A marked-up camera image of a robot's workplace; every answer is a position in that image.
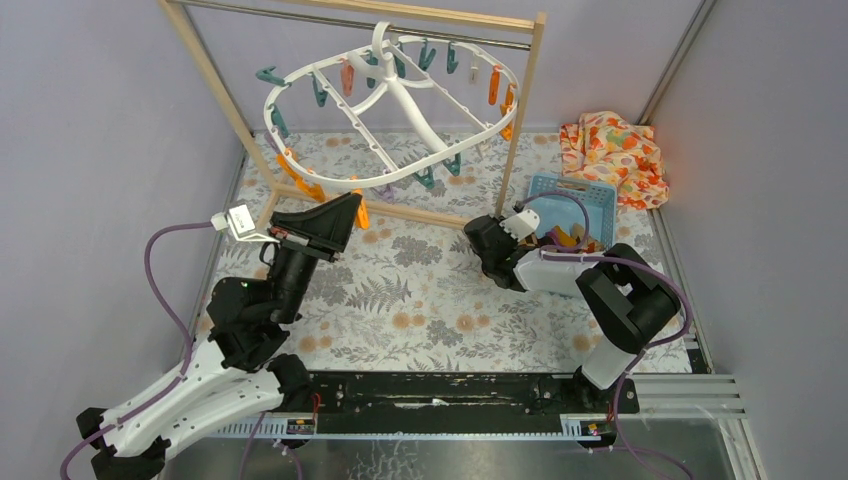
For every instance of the floral patterned table mat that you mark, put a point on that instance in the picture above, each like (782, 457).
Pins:
(411, 296)

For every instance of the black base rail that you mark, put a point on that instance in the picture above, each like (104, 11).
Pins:
(374, 403)

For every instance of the cream orange argyle sock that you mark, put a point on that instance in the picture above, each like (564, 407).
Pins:
(576, 239)

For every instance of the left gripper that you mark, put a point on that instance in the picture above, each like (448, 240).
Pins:
(308, 241)

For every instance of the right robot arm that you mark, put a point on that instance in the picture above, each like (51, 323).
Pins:
(630, 301)

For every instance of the light blue plastic basket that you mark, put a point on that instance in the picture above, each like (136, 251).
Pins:
(599, 199)

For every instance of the floral orange cloth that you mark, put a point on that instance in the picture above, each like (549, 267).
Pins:
(604, 147)

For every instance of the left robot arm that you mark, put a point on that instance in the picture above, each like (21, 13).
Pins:
(237, 369)

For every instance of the white round clip hanger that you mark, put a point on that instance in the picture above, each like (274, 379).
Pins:
(383, 75)

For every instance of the wooden drying rack frame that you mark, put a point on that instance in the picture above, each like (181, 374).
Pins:
(262, 182)

